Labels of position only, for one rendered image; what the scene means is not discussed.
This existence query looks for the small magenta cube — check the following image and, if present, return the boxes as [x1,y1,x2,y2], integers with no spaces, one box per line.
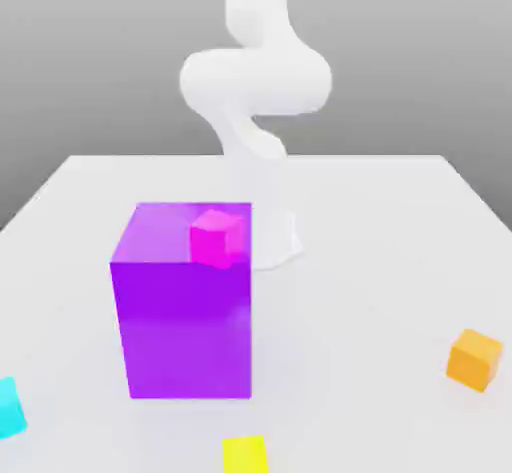
[189,208,247,271]

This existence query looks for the small yellow cube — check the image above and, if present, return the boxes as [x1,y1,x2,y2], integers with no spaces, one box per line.
[221,435,269,473]

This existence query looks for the small orange cube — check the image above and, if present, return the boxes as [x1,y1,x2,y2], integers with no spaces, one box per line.
[445,328,505,394]

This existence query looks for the small cyan cube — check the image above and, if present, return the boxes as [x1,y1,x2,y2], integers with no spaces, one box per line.
[0,375,29,440]

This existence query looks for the large purple box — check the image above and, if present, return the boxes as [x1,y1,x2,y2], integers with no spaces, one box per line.
[109,201,254,401]

